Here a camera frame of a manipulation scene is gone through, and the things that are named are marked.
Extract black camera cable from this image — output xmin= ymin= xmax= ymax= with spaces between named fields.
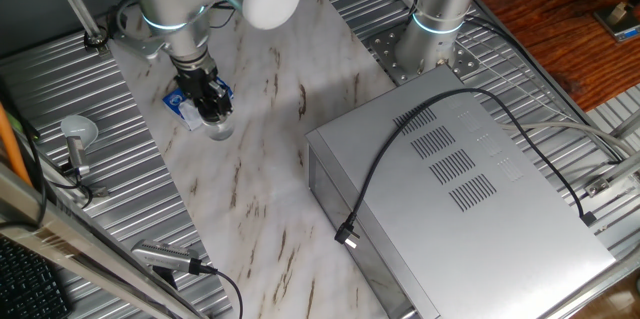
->
xmin=188 ymin=257 xmax=245 ymax=319

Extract clear glass jar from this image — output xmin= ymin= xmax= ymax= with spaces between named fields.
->
xmin=203 ymin=117 xmax=236 ymax=143

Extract digital scale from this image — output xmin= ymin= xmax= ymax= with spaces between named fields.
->
xmin=593 ymin=6 xmax=640 ymax=43

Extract white ladle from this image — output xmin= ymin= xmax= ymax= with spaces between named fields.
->
xmin=59 ymin=113 xmax=100 ymax=178

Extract silver metal box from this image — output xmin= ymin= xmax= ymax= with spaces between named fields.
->
xmin=304 ymin=64 xmax=617 ymax=319

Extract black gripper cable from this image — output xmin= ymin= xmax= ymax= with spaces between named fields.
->
xmin=209 ymin=1 xmax=237 ymax=30

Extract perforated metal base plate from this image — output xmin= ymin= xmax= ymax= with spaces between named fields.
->
xmin=368 ymin=21 xmax=481 ymax=86

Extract orange pole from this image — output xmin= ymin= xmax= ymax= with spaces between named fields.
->
xmin=0 ymin=102 xmax=34 ymax=188

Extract silver finned camera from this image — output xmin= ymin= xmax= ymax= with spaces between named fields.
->
xmin=130 ymin=238 xmax=201 ymax=276

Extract metal pole with foot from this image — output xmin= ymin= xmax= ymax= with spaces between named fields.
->
xmin=41 ymin=0 xmax=110 ymax=55

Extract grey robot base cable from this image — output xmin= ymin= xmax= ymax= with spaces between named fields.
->
xmin=499 ymin=121 xmax=636 ymax=158

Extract aluminium frame bar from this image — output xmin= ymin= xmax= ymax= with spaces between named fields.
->
xmin=609 ymin=108 xmax=640 ymax=141
xmin=582 ymin=151 xmax=640 ymax=199

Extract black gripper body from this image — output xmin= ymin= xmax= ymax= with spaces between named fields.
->
xmin=172 ymin=56 xmax=224 ymax=108

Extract aluminium frame beam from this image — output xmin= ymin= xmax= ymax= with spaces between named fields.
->
xmin=0 ymin=161 xmax=209 ymax=319

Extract blue tissue pack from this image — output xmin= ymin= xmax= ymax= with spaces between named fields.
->
xmin=162 ymin=77 xmax=235 ymax=133

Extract wooden block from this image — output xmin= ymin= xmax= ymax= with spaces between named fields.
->
xmin=607 ymin=1 xmax=632 ymax=25

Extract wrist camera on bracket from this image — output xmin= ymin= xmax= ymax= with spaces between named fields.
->
xmin=112 ymin=0 xmax=169 ymax=60

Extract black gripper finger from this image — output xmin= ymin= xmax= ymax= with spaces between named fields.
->
xmin=209 ymin=81 xmax=235 ymax=116
xmin=197 ymin=98 xmax=217 ymax=124

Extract small metal bracket clamp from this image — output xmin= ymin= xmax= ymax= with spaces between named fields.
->
xmin=62 ymin=162 xmax=110 ymax=199

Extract white marble pattern board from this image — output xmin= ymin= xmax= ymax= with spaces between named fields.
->
xmin=97 ymin=0 xmax=401 ymax=319

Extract black power cable with plug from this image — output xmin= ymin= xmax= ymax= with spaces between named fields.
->
xmin=333 ymin=87 xmax=597 ymax=250

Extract black keyboard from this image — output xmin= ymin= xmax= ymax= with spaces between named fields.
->
xmin=0 ymin=236 xmax=74 ymax=319

